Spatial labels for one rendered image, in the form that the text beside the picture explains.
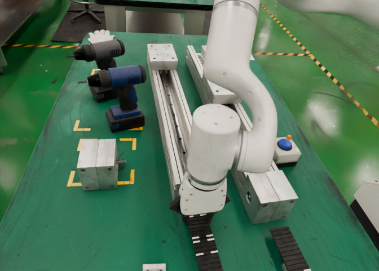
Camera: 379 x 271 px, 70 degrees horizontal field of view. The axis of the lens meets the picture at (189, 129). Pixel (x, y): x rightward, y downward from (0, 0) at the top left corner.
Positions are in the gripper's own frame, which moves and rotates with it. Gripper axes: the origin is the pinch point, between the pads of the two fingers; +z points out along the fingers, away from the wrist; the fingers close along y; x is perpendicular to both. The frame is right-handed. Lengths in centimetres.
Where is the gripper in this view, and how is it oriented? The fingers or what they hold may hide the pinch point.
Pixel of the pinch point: (197, 215)
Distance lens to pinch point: 70.5
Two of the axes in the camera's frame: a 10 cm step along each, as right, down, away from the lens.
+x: -2.0, -6.5, 7.3
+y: 9.8, -0.7, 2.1
